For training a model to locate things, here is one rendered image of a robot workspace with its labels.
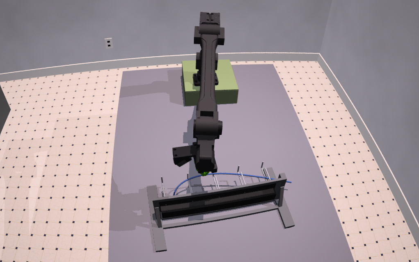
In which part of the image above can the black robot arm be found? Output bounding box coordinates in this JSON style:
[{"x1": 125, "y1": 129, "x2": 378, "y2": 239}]
[{"x1": 172, "y1": 12, "x2": 224, "y2": 172}]

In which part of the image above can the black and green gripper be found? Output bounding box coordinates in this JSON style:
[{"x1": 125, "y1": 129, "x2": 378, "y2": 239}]
[{"x1": 196, "y1": 161, "x2": 218, "y2": 176}]

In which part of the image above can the black patch panel rack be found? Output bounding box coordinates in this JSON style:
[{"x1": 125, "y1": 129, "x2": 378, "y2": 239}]
[{"x1": 147, "y1": 162, "x2": 295, "y2": 252}]

